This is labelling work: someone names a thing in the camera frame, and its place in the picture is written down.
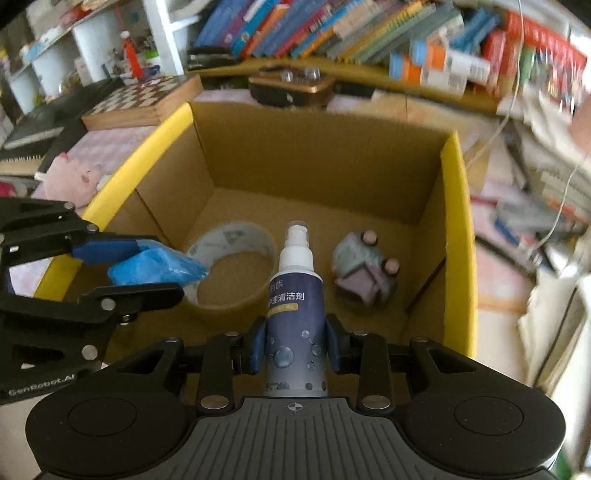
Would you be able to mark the blue plastic cover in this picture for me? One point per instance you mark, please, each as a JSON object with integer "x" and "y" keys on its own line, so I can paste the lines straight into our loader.
{"x": 152, "y": 267}

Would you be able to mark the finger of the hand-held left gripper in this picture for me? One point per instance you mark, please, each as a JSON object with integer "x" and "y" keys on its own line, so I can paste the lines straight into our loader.
{"x": 115, "y": 250}
{"x": 138, "y": 294}

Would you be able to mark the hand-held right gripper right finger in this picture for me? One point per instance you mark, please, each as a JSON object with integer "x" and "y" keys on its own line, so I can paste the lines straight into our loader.
{"x": 333, "y": 344}

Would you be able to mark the stack of papers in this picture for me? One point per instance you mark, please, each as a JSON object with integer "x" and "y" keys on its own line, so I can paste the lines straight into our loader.
{"x": 545, "y": 184}

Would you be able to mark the grey purple toy car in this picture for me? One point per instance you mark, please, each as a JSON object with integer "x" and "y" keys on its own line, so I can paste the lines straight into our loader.
{"x": 362, "y": 272}

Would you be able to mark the yellow tape roll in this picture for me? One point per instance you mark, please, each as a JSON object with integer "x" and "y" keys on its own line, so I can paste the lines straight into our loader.
{"x": 217, "y": 244}

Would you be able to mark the pink plush toy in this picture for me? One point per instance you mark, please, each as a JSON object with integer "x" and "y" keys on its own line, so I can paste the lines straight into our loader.
{"x": 69, "y": 180}

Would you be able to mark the brown leather case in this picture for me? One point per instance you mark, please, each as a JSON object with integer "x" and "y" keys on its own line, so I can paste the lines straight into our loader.
{"x": 291, "y": 90}

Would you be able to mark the black electronic keyboard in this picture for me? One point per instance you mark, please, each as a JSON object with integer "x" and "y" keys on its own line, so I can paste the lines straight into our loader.
{"x": 37, "y": 138}

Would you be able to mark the red flat box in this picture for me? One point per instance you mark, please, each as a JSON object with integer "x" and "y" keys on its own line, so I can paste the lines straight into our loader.
{"x": 531, "y": 46}

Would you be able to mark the red marker bottle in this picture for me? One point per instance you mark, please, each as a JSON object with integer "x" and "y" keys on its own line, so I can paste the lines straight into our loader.
{"x": 131, "y": 57}

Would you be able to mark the white blue spray bottle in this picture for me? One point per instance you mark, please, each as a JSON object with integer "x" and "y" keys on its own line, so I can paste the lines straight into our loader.
{"x": 295, "y": 304}

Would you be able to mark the green lid jar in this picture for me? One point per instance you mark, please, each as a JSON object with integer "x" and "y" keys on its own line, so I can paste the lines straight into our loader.
{"x": 152, "y": 62}

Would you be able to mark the white bookshelf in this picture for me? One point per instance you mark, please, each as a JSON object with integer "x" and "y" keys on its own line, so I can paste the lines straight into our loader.
{"x": 166, "y": 32}

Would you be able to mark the black stapler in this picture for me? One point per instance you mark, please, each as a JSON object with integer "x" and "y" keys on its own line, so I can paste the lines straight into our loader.
{"x": 210, "y": 60}

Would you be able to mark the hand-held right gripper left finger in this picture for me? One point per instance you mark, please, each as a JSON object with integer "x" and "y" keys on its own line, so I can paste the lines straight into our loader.
{"x": 258, "y": 346}

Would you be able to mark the orange white small box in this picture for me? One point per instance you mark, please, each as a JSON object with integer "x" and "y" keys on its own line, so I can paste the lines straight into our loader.
{"x": 466, "y": 71}
{"x": 415, "y": 62}

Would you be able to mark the long row of colourful books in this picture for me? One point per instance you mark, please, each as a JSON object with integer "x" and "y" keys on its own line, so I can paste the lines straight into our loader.
{"x": 323, "y": 27}

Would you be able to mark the yellow cardboard box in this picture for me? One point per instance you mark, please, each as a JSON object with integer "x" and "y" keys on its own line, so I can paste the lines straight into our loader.
{"x": 323, "y": 175}

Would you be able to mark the wooden chessboard box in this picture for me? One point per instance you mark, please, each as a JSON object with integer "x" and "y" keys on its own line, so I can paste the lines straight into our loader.
{"x": 138, "y": 99}

